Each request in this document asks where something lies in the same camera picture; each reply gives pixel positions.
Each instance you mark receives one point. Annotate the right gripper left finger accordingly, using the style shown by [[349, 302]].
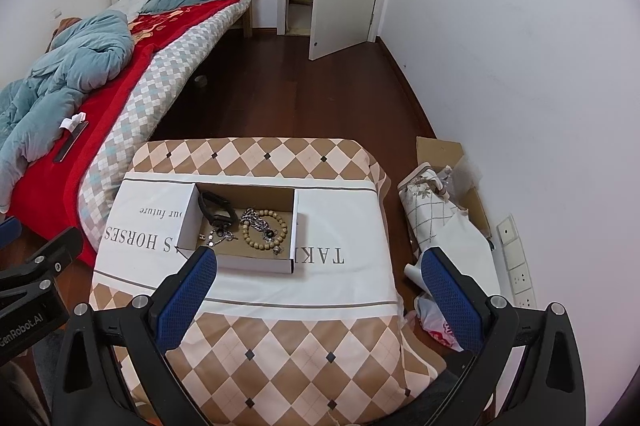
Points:
[[89, 386]]

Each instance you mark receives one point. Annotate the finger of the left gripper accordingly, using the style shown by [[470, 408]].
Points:
[[10, 230]]

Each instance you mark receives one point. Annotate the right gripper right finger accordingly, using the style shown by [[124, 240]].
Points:
[[548, 388]]

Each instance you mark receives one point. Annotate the black smart band watch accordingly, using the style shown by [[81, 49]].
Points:
[[217, 210]]

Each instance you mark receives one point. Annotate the red bed sheet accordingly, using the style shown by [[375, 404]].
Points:
[[45, 198]]

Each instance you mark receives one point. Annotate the black phone on bed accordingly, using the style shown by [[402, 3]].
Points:
[[70, 142]]

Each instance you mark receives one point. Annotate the white charger on bed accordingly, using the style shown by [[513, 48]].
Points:
[[71, 123]]

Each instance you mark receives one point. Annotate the white power strip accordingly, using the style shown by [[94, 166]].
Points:
[[516, 265]]

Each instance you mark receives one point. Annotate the red white plastic bag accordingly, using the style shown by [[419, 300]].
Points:
[[427, 314]]

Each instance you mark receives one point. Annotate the cardboard box white outside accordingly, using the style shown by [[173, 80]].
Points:
[[264, 238]]

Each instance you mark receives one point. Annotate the checkered mattress cover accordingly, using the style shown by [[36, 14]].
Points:
[[155, 92]]

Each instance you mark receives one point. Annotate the teal blue duvet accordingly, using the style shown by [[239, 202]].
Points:
[[82, 58]]

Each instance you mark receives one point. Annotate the checkered tablecloth with text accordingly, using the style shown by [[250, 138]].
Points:
[[323, 343]]

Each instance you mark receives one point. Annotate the white checked fabric bag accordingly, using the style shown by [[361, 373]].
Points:
[[435, 220]]

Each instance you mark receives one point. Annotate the brown cardboard piece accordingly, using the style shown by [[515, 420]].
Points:
[[459, 175]]

